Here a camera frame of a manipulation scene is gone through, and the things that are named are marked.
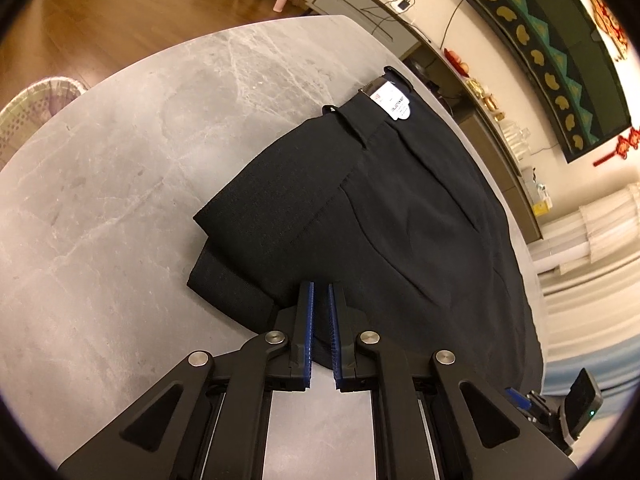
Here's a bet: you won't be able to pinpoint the black wall cable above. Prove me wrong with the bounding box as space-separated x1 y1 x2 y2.
440 0 466 47

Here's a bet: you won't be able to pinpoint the red plate of fruit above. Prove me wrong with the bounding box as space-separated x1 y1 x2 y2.
444 47 471 73

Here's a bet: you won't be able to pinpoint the black charger cable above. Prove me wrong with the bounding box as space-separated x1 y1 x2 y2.
360 0 416 38

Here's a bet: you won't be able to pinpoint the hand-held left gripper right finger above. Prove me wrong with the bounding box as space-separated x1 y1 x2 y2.
327 282 578 480

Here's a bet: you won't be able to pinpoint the light blue curtain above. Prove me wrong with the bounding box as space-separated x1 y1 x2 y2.
542 345 640 413

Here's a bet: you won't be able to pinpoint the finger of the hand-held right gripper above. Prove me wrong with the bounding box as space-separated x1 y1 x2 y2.
505 386 538 416

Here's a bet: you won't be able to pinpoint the red paper wall decoration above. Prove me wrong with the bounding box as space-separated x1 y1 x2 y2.
582 0 630 61

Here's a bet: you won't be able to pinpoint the white lace covered standing unit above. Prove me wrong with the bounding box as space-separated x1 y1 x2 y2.
529 195 640 271

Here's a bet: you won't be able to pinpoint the red hanging knot ornament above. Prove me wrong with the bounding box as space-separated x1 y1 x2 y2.
592 127 640 168

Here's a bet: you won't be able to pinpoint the beige curtain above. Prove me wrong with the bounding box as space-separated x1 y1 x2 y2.
537 260 640 361

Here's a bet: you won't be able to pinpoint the group of clear glasses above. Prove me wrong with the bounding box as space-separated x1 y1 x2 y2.
500 120 533 161

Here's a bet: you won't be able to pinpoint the patterned woven basket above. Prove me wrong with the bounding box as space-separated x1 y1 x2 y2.
0 76 85 168

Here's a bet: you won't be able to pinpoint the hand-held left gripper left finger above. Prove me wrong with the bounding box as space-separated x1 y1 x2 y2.
57 280 316 480

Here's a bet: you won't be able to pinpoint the patterned dark wall hanging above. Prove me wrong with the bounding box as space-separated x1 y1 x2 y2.
456 0 632 163

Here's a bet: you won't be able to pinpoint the black pants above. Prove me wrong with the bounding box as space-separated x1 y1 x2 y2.
187 65 546 396

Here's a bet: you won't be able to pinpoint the white storage box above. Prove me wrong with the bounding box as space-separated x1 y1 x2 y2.
517 162 546 196

